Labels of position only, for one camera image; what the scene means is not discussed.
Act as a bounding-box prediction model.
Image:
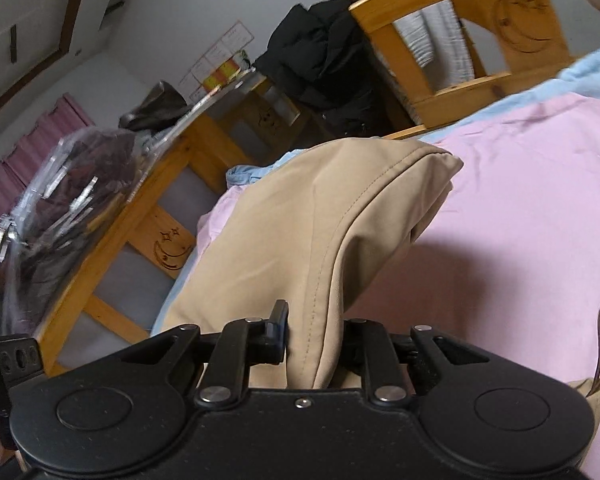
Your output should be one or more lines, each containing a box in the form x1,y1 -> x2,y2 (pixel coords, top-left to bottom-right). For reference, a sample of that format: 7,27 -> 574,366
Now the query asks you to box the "pink bed sheet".
194,91 -> 600,480

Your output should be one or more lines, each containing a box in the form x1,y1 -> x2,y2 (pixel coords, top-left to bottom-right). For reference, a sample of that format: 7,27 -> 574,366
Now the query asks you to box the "clear plastic bag with clothes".
0,127 -> 147,336

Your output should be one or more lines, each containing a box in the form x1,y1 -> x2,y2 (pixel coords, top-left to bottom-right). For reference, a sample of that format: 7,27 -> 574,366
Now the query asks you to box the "tan large garment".
160,136 -> 600,426

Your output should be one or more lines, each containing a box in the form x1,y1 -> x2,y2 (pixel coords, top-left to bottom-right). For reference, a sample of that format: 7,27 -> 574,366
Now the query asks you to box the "wooden side desk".
38,70 -> 311,376

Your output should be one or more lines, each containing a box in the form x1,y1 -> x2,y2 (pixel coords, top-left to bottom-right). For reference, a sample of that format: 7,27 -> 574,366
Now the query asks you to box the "dark brown bag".
118,80 -> 192,133

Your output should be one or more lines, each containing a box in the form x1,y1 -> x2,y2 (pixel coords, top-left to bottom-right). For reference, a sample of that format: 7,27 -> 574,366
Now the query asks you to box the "wall calendar poster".
178,21 -> 254,103

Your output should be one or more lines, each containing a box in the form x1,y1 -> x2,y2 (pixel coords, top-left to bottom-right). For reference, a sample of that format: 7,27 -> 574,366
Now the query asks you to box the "black jacket on bedframe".
254,0 -> 415,136

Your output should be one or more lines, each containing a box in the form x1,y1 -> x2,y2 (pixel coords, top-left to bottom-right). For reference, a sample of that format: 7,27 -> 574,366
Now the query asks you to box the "white grey knitted blanket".
393,0 -> 475,91

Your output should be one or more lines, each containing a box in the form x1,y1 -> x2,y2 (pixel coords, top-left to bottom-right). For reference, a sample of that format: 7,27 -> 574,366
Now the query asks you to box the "wooden bed headboard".
350,0 -> 600,139

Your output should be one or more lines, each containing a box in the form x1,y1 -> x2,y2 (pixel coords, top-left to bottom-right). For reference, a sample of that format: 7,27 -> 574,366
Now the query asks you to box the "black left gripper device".
0,334 -> 44,451

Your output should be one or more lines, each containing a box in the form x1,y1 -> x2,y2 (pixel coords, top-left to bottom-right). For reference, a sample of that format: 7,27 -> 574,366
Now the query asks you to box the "pink curtain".
0,93 -> 94,217

